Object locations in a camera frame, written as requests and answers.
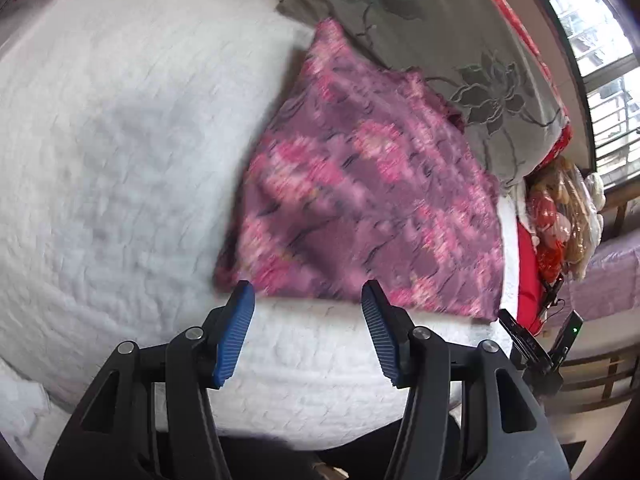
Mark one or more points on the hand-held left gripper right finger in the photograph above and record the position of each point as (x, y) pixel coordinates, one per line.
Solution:
(377, 332)

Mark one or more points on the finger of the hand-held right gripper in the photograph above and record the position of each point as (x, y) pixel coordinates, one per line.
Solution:
(515, 327)

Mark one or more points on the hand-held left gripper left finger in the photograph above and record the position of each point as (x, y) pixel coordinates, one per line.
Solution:
(234, 332)

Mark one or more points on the purple floral shirt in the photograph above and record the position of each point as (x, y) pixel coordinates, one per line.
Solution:
(370, 200)

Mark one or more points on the plain red cloth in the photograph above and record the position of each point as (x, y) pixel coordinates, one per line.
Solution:
(530, 280)

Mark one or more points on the purple quilted blanket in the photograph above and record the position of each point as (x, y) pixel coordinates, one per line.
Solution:
(610, 280)

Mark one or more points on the plastic bag of plush toys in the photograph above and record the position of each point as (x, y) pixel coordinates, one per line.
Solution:
(560, 220)

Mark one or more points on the person's dark pants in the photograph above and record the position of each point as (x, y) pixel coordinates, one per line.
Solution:
(350, 452)

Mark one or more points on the white quilted bed cover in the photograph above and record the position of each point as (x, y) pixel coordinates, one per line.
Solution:
(125, 160)

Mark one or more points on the grey flower print pillow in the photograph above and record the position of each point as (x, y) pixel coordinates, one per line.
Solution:
(450, 60)

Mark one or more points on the window with metal bars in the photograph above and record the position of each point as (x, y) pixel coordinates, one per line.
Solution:
(600, 60)

